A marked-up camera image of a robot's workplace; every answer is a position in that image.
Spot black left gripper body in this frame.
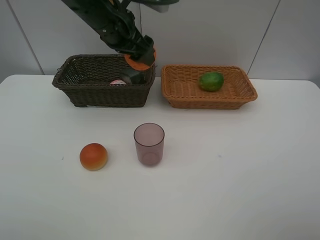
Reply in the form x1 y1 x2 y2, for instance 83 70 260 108
74 0 154 54

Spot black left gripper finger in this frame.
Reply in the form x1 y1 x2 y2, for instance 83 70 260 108
136 47 156 67

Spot orange mandarin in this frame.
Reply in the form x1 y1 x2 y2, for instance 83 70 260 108
123 46 157 71

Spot black rectangular box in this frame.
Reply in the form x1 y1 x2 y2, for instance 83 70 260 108
120 68 145 85

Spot pink squeeze bottle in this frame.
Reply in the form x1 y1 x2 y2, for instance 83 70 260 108
110 79 127 85

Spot green lime fruit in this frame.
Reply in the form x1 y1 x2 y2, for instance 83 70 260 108
198 72 224 92

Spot round bread bun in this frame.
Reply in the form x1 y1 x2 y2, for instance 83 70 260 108
79 143 108 171

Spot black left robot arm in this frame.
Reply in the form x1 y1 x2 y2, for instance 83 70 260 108
63 0 156 68

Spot light orange wicker basket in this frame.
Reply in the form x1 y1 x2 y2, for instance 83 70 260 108
161 64 258 110

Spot dark brown wicker basket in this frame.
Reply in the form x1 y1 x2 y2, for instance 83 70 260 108
52 54 156 108

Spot purple translucent cup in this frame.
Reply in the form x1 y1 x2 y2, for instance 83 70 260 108
133 122 165 166

